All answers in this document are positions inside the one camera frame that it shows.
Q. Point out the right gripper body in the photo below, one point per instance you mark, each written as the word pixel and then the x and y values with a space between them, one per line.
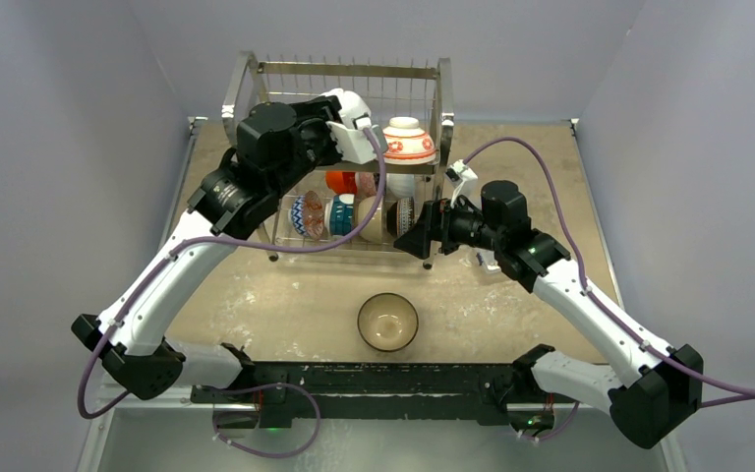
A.
pixel 435 226

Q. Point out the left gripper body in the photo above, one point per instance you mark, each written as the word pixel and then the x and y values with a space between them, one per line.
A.
pixel 316 146

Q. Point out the beige speckled bowl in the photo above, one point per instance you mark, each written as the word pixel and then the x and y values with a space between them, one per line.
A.
pixel 373 232

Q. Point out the red geometric pattern bowl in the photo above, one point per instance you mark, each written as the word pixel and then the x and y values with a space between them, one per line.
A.
pixel 307 215

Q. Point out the red floral pattern bowl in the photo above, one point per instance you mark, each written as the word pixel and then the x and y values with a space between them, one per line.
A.
pixel 407 142

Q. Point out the brown-rimmed white bowl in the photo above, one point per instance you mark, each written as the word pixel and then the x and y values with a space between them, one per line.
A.
pixel 388 322

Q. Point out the plain white bowl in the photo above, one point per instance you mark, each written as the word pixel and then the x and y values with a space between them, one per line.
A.
pixel 355 114

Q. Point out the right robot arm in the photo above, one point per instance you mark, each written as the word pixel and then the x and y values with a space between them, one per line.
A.
pixel 646 386

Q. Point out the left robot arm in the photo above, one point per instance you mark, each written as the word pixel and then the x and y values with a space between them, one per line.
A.
pixel 128 339

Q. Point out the clear plastic screw box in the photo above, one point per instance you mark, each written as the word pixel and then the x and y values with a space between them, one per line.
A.
pixel 487 262

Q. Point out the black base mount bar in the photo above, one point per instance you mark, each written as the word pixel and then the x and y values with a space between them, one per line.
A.
pixel 278 392

